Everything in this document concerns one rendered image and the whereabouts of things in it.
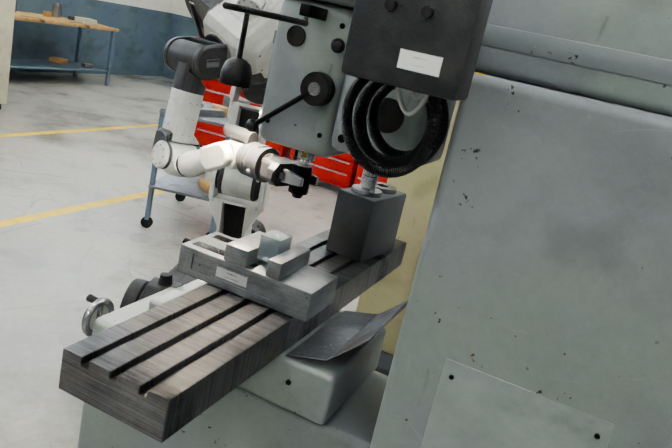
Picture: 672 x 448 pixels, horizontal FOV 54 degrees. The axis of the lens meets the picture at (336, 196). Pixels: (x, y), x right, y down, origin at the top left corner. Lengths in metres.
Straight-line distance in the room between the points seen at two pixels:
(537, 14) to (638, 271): 0.48
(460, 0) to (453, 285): 0.50
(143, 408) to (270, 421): 0.46
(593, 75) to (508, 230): 0.31
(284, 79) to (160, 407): 0.71
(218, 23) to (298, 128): 0.59
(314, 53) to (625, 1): 0.60
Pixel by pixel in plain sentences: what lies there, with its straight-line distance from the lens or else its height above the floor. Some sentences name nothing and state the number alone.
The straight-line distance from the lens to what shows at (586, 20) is 1.26.
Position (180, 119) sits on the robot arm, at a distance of 1.87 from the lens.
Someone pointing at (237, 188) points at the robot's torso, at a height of 0.99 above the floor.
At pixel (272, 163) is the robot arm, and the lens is 1.54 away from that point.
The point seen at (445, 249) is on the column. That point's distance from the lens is 1.20.
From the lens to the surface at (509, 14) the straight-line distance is 1.28.
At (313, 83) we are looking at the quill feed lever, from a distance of 1.37.
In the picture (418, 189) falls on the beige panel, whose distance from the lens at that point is 3.25.
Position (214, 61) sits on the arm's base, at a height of 1.43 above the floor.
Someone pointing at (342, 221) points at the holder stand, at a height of 1.06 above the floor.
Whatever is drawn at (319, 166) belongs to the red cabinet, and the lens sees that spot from 6.62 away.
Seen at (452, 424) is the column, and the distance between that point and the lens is 1.31.
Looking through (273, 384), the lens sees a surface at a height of 0.81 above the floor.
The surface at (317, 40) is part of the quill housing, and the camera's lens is 1.40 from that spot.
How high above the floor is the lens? 1.58
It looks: 14 degrees down
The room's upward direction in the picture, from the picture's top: 12 degrees clockwise
